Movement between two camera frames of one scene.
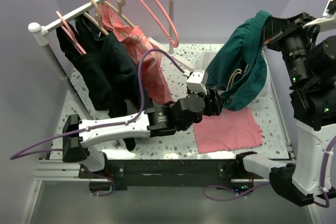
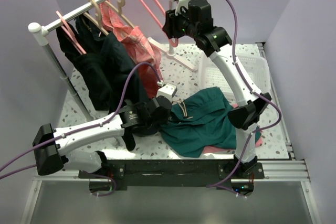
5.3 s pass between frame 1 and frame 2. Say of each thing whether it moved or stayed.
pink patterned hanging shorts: stayed
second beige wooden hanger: stayed
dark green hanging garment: stayed
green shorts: moved
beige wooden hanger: stayed
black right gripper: moved
